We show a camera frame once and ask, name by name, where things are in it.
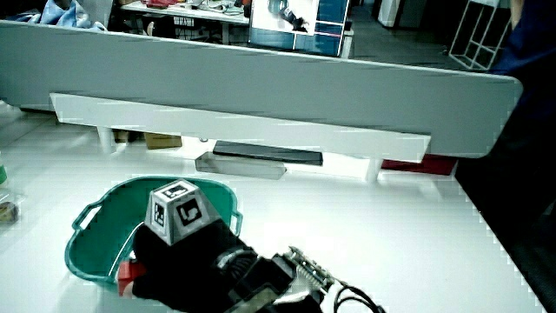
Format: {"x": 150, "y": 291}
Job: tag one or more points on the black flat keyboard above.
{"x": 267, "y": 153}

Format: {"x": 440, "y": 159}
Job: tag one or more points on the light blue cloth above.
{"x": 61, "y": 15}

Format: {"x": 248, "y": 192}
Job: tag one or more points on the brown cardboard box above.
{"x": 163, "y": 141}

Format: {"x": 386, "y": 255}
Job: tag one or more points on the white desk riser shelf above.
{"x": 243, "y": 128}

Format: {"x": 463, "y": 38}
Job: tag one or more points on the person's right hand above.
{"x": 187, "y": 265}

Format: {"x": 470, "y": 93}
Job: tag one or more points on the green bottle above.
{"x": 2, "y": 171}

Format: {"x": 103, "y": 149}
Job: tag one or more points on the red block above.
{"x": 127, "y": 271}

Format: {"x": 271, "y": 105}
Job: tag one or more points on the green plastic basket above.
{"x": 108, "y": 221}

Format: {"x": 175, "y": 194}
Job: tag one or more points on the clear small container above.
{"x": 8, "y": 212}

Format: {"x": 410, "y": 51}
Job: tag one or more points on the white background desk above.
{"x": 195, "y": 12}

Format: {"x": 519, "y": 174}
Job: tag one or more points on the grey desk partition panel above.
{"x": 260, "y": 87}

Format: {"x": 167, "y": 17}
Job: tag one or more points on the red flat box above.
{"x": 425, "y": 166}

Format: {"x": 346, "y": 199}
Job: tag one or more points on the white open shelf frame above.
{"x": 478, "y": 35}

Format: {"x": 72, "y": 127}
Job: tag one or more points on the blue and white poster board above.
{"x": 299, "y": 26}

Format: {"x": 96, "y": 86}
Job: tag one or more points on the clear grey plastic box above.
{"x": 239, "y": 166}

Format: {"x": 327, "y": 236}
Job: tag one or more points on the person's dark blue clothing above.
{"x": 521, "y": 174}

